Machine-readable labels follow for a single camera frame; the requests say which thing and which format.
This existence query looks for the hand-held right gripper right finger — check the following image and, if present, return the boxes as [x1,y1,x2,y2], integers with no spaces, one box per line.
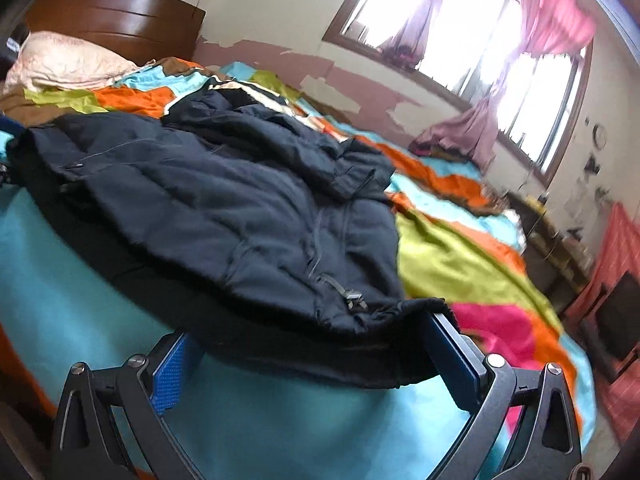
[427,310,583,480]

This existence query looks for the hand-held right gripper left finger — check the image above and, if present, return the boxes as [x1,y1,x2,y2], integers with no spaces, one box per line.
[50,332,221,480]

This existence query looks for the dark navy padded jacket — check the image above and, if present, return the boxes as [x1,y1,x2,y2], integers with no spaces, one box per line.
[7,77,458,391]

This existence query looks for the pink floral pillow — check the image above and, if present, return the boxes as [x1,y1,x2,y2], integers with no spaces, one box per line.
[2,31,141,95]

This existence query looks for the colourful striped quilt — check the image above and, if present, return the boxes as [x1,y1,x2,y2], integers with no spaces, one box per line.
[0,57,598,480]

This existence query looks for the wooden desk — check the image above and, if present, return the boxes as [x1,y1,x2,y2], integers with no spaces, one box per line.
[505,192,596,301]

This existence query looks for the brown wooden headboard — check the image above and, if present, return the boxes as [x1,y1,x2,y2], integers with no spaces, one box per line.
[25,0,207,63]

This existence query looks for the black chair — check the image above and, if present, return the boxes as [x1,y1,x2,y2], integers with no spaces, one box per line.
[582,270,640,361]

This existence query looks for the orange checked cloth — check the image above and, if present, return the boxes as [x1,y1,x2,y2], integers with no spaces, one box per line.
[565,202,640,441]

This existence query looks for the pink curtain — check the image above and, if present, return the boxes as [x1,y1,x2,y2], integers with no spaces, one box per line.
[410,0,598,171]

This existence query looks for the wooden framed window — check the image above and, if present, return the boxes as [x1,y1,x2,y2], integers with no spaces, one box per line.
[322,0,593,188]

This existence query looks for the purple hanging garment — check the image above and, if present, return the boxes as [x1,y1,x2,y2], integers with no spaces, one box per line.
[382,0,441,68]

